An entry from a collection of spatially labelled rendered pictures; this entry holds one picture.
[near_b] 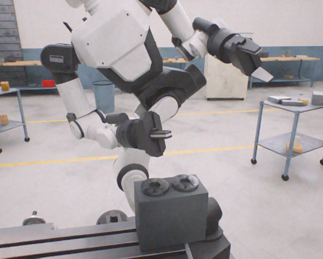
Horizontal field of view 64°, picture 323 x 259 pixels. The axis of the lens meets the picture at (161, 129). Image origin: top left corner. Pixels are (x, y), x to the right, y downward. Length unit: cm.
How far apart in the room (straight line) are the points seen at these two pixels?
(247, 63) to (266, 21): 873
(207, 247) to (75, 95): 98
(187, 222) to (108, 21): 70
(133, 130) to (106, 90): 477
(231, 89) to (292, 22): 399
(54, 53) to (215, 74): 575
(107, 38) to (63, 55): 18
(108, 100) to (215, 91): 270
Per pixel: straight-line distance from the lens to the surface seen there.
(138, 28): 94
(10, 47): 859
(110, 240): 96
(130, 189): 114
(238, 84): 675
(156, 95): 107
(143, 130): 68
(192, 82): 109
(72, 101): 105
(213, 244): 149
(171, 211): 83
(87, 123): 105
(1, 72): 877
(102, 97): 552
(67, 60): 101
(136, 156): 112
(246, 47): 69
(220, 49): 78
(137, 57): 96
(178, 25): 108
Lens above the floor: 159
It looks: 20 degrees down
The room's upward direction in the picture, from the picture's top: straight up
